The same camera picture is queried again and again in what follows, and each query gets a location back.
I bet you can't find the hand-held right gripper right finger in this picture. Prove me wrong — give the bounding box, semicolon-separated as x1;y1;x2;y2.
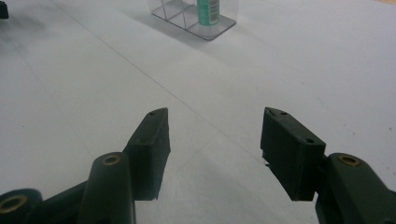
260;106;396;224

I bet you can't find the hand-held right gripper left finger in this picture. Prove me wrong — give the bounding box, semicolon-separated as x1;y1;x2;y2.
78;106;172;224

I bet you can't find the clear plastic divided organizer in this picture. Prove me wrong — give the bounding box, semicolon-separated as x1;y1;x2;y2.
148;0;239;41

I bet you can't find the green and white glue stick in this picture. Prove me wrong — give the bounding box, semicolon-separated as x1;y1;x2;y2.
196;0;221;27

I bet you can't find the white table cover sheet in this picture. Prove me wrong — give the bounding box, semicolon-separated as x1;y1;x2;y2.
0;0;396;224

